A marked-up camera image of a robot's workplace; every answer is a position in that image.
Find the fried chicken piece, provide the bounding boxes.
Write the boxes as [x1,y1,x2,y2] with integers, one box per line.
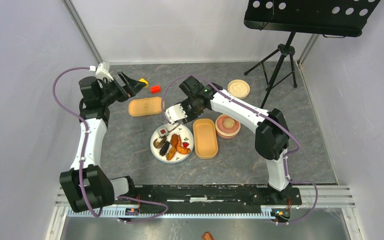
[170,134,181,148]

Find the large red block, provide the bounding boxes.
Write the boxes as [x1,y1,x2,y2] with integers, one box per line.
[149,85,161,94]

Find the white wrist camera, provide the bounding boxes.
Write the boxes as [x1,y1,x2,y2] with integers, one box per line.
[164,103,189,125]
[89,61,114,82]

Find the fried chicken nugget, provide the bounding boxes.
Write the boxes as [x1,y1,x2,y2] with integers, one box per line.
[166,147,177,161]

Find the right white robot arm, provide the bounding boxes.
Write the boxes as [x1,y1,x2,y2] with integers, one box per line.
[164,75,291,204]

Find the fried chicken wing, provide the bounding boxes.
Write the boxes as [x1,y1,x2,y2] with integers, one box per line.
[176,135,191,155]

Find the black music stand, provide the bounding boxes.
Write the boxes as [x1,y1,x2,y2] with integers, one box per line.
[243,0,379,107]

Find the brown object at bottom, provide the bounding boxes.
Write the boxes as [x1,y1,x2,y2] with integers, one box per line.
[202,231,214,240]

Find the tan oblong lunch box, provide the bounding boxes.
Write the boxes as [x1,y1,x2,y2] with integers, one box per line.
[193,118,219,160]

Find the cream round lid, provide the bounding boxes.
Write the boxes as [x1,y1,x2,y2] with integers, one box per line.
[227,79,251,99]

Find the yellow block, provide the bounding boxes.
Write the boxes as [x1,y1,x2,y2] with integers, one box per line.
[139,78,149,88]

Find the sushi piece red centre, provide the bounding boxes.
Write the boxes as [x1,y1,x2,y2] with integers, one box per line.
[157,126,169,138]

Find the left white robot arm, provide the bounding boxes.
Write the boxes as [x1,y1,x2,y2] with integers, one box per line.
[54,71,147,218]

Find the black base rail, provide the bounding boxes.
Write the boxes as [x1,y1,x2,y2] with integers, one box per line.
[128,184,303,214]

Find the black sea cucumber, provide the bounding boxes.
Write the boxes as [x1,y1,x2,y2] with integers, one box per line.
[159,141,171,157]

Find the white steamed bun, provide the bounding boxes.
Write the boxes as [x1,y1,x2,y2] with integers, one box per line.
[222,117,236,130]

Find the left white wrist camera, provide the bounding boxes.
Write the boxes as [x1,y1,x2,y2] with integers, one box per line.
[89,61,114,82]

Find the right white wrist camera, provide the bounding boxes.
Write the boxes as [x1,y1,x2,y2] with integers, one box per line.
[164,103,189,125]

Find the white patterned plate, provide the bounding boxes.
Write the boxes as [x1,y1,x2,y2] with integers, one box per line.
[149,123,195,164]

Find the pink round bowl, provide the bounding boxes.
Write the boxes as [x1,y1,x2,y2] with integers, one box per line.
[215,114,241,139]

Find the tan oblong box lid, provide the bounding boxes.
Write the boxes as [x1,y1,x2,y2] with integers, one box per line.
[128,96,164,117]

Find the metal serving tongs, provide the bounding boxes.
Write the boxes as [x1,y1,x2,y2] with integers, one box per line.
[163,122,182,136]

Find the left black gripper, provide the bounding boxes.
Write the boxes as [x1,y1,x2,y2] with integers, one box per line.
[98,71,146,106]

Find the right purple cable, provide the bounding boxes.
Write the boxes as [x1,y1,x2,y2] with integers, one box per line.
[160,74,319,227]

